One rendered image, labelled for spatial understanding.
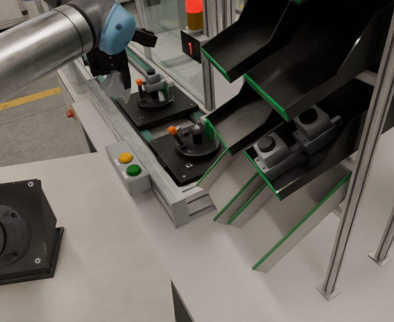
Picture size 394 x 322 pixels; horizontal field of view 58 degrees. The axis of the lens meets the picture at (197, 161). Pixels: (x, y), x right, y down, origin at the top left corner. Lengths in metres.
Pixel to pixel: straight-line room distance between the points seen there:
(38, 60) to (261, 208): 0.54
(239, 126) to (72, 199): 0.64
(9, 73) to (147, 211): 0.67
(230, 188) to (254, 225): 0.12
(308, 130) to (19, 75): 0.44
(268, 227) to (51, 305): 0.55
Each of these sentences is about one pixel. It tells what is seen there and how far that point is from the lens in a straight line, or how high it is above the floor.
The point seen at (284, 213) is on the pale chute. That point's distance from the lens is 0.78.
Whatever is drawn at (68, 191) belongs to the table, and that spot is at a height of 0.86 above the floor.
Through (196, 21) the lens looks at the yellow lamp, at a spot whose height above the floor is 1.29.
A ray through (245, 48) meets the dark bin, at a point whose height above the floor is 1.38.
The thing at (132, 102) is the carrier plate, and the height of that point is 0.97.
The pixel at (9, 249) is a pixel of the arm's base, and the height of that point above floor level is 0.99.
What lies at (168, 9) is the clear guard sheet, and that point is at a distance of 1.43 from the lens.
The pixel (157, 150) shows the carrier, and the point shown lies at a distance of 1.12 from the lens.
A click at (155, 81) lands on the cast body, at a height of 1.06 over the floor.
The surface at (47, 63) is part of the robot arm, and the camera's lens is 0.55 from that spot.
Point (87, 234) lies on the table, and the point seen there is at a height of 0.86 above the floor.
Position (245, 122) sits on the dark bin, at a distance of 0.77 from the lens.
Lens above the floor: 1.64
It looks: 39 degrees down
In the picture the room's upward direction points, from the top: 6 degrees counter-clockwise
